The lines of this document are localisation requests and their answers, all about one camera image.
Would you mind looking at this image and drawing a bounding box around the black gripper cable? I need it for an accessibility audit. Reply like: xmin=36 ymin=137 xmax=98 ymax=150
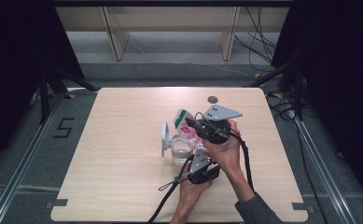
xmin=230 ymin=128 xmax=256 ymax=192
xmin=147 ymin=153 xmax=196 ymax=224

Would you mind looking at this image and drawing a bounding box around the person's right hand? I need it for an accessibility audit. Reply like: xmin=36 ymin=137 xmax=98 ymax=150
xmin=202 ymin=119 xmax=243 ymax=175

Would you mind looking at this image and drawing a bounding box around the black metal stand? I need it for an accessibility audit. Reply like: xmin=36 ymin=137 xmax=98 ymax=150
xmin=244 ymin=59 xmax=305 ymax=121
xmin=38 ymin=65 xmax=97 ymax=125

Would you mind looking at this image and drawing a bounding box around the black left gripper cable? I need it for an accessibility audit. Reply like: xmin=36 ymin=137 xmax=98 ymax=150
xmin=147 ymin=153 xmax=196 ymax=224

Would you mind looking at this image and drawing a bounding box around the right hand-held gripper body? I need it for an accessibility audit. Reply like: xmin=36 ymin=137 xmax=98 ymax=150
xmin=197 ymin=105 xmax=244 ymax=145

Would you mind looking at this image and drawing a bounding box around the pink and white plastic bag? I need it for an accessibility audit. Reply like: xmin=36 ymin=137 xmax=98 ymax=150
xmin=172 ymin=108 xmax=209 ymax=151

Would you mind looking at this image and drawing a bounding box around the black tape strip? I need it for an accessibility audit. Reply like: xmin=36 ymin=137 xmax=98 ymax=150
xmin=291 ymin=202 xmax=310 ymax=211
xmin=45 ymin=198 xmax=69 ymax=209

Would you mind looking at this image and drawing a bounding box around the person's left hand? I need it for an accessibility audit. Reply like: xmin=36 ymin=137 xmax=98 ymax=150
xmin=178 ymin=163 xmax=214 ymax=203

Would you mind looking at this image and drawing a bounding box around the black wrist strap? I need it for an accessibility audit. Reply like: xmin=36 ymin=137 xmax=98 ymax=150
xmin=158 ymin=178 xmax=184 ymax=192

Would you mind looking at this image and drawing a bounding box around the bundle of black cables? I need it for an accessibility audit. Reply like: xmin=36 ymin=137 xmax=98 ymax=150
xmin=233 ymin=7 xmax=279 ymax=73

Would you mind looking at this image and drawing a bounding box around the light wooden shelf unit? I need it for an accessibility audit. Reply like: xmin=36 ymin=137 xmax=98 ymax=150
xmin=55 ymin=6 xmax=290 ymax=62

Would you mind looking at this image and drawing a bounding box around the black curtain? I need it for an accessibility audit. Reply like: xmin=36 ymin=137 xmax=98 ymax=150
xmin=271 ymin=0 xmax=363 ymax=214
xmin=0 ymin=0 xmax=86 ymax=176

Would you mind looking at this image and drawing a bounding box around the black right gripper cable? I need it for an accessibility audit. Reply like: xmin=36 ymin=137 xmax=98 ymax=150
xmin=230 ymin=128 xmax=256 ymax=192

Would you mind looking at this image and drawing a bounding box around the aluminium floor rail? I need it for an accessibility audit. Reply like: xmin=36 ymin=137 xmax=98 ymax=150
xmin=293 ymin=117 xmax=355 ymax=224
xmin=0 ymin=92 xmax=65 ymax=224

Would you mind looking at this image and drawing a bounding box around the clear jar with white lid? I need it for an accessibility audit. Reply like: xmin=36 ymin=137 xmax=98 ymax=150
xmin=161 ymin=122 xmax=197 ymax=166

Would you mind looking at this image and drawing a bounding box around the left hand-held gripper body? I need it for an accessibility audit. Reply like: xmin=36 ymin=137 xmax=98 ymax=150
xmin=187 ymin=149 xmax=221 ymax=185

